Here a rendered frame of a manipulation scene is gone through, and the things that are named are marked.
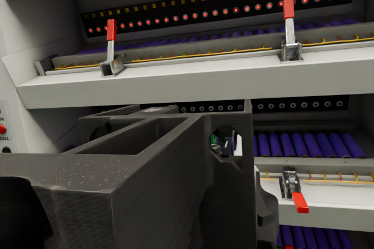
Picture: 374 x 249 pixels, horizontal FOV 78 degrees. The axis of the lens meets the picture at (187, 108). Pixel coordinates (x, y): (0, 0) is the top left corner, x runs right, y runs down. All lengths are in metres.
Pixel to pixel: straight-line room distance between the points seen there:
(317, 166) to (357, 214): 0.07
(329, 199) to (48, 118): 0.51
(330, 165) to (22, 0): 0.59
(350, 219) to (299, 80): 0.20
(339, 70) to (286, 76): 0.06
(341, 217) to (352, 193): 0.04
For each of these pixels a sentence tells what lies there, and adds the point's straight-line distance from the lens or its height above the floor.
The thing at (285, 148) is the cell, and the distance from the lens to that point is 0.45.
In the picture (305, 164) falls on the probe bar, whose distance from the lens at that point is 0.41.
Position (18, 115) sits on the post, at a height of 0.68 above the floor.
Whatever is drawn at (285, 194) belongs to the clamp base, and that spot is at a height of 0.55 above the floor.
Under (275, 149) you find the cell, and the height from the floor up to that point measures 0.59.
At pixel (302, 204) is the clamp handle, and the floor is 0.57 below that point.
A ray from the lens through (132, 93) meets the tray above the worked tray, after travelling 0.37.
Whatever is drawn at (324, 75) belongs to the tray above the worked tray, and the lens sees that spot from 0.34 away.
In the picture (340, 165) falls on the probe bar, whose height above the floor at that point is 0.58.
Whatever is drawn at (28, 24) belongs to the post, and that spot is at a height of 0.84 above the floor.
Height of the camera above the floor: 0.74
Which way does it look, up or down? 10 degrees down
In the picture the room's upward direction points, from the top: 5 degrees counter-clockwise
